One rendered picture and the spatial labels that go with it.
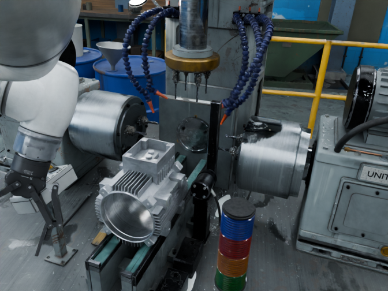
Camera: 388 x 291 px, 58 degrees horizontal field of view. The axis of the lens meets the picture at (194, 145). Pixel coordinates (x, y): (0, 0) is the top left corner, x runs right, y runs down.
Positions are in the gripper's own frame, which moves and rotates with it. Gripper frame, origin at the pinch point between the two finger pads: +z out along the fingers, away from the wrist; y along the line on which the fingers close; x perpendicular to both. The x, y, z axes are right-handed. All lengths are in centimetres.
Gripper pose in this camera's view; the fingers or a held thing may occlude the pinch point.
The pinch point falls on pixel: (6, 242)
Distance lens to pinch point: 90.7
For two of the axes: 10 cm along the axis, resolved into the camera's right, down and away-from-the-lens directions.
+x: -2.7, -1.5, 9.5
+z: -3.2, 9.5, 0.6
